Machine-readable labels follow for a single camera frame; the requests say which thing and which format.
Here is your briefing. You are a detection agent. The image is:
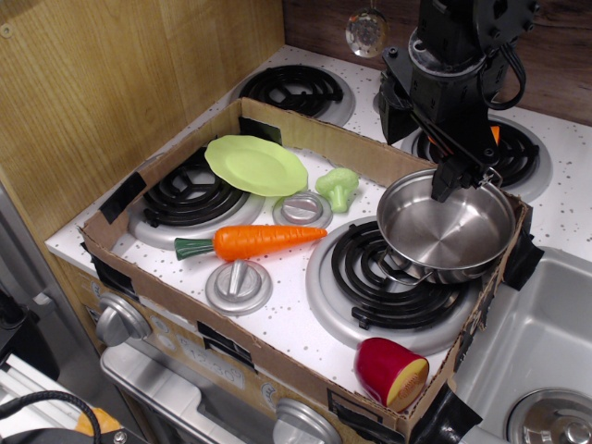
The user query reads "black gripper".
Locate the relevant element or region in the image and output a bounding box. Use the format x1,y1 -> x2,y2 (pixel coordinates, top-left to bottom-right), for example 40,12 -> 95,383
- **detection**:
378,46 -> 500,203

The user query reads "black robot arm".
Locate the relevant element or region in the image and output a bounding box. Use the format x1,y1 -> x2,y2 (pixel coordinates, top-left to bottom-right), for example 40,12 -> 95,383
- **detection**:
377,1 -> 540,203

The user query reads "orange toy carrot piece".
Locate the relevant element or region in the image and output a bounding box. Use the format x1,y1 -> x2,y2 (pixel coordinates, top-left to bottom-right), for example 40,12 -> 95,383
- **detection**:
426,124 -> 501,145

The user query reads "light green plastic plate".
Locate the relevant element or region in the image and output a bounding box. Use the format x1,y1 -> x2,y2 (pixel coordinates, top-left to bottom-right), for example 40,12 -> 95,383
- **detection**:
204,135 -> 308,197

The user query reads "stainless steel pot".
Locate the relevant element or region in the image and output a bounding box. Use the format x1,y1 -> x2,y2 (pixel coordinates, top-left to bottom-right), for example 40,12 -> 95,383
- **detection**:
376,169 -> 516,286

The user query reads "back right stove burner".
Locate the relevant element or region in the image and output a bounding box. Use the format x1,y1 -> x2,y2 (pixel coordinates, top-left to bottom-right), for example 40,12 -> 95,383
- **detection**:
400,114 -> 553,204

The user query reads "stove burner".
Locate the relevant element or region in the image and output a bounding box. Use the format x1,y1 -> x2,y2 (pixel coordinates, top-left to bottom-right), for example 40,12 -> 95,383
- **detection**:
129,147 -> 265,251
400,114 -> 553,204
229,65 -> 355,127
305,217 -> 481,356

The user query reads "green toy broccoli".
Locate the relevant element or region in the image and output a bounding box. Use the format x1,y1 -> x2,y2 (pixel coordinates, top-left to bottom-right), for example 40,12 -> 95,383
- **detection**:
315,167 -> 359,214

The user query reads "brown cardboard fence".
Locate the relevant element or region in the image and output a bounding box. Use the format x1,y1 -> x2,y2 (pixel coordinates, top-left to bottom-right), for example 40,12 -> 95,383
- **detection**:
79,96 -> 545,444

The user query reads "silver upper middle stove knob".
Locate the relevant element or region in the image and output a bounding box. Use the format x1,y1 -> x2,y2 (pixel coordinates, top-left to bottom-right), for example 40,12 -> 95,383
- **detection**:
272,191 -> 333,228

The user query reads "silver stove knob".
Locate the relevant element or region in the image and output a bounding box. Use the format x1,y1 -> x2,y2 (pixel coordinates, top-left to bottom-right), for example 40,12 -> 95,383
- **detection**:
272,191 -> 333,228
204,260 -> 273,316

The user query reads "front right stove burner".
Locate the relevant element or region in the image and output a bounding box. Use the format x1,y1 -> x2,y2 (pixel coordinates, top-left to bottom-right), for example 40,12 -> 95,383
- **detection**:
305,217 -> 481,356

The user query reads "back left stove burner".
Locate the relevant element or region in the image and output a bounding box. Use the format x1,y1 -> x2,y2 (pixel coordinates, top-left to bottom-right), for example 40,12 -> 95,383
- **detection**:
229,65 -> 355,127

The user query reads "hanging silver slotted spoon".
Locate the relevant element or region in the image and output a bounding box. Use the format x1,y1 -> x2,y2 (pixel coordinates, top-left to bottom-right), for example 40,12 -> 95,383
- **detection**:
345,1 -> 389,58

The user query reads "red toy cheese wedge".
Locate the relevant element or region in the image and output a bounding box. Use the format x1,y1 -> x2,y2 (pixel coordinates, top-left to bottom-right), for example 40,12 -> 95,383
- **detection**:
353,338 -> 429,413

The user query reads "silver toy sink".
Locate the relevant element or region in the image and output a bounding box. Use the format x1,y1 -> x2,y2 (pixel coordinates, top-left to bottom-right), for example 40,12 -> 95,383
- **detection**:
454,248 -> 591,443

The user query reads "silver lower middle stove knob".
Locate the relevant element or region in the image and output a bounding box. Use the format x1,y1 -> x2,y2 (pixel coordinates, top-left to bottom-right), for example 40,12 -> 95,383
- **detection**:
204,260 -> 273,316

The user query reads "silver sink drain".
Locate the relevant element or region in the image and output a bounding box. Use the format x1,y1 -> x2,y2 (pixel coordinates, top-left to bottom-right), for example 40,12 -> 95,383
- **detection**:
505,388 -> 591,443

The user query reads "front left stove burner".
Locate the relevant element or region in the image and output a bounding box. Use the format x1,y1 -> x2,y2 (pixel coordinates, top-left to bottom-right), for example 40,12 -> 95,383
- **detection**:
129,147 -> 265,251

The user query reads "silver right oven knob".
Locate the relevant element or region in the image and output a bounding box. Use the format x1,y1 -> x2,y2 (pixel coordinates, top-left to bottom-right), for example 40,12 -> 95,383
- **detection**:
272,398 -> 342,444

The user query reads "silver oven knob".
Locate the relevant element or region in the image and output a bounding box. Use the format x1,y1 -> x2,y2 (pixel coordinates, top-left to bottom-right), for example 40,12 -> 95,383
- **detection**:
272,398 -> 342,444
95,292 -> 152,347

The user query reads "silver left oven knob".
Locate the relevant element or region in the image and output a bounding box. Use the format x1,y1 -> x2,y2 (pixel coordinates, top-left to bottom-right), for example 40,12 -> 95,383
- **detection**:
95,292 -> 152,347

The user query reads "yellow cloth piece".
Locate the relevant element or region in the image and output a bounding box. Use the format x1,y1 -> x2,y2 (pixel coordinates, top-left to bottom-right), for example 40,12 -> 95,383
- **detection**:
74,407 -> 121,437

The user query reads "silver oven door handle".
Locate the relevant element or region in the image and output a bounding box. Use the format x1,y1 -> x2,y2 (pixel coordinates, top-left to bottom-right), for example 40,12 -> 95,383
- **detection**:
101,343 -> 274,443

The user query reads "black cable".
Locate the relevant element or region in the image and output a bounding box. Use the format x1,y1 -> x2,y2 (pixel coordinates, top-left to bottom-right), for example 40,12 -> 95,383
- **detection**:
0,390 -> 102,444

